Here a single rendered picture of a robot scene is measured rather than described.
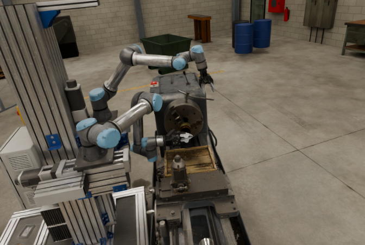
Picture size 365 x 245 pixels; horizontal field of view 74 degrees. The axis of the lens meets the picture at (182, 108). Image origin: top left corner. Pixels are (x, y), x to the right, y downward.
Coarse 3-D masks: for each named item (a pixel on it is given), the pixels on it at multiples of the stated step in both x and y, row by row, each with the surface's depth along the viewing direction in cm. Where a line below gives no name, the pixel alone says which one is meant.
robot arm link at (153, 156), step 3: (141, 150) 178; (144, 150) 176; (147, 150) 172; (150, 150) 172; (153, 150) 173; (141, 153) 178; (144, 153) 176; (147, 153) 174; (150, 153) 173; (153, 153) 174; (156, 153) 177; (147, 156) 175; (150, 156) 174; (153, 156) 175; (156, 156) 177; (147, 159) 178; (150, 159) 175; (153, 159) 176; (156, 159) 178
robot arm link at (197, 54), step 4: (192, 48) 163; (196, 48) 162; (200, 48) 162; (192, 52) 165; (196, 52) 163; (200, 52) 163; (192, 56) 165; (196, 56) 164; (200, 56) 164; (204, 56) 166; (192, 60) 167; (196, 60) 166; (200, 60) 165; (204, 60) 166
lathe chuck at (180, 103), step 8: (176, 104) 189; (184, 104) 187; (192, 104) 191; (168, 112) 188; (184, 112) 190; (192, 112) 190; (200, 112) 191; (168, 120) 191; (168, 128) 194; (176, 128) 195; (200, 128) 197
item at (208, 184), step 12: (168, 180) 153; (192, 180) 150; (204, 180) 149; (216, 180) 148; (156, 192) 144; (168, 192) 144; (180, 192) 142; (192, 192) 141; (204, 192) 142; (216, 192) 143
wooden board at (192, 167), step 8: (168, 152) 191; (176, 152) 192; (184, 152) 191; (192, 152) 190; (200, 152) 189; (208, 152) 188; (168, 160) 183; (184, 160) 182; (192, 160) 181; (200, 160) 180; (208, 160) 179; (192, 168) 173; (200, 168) 172; (208, 168) 171; (216, 168) 168; (168, 176) 165
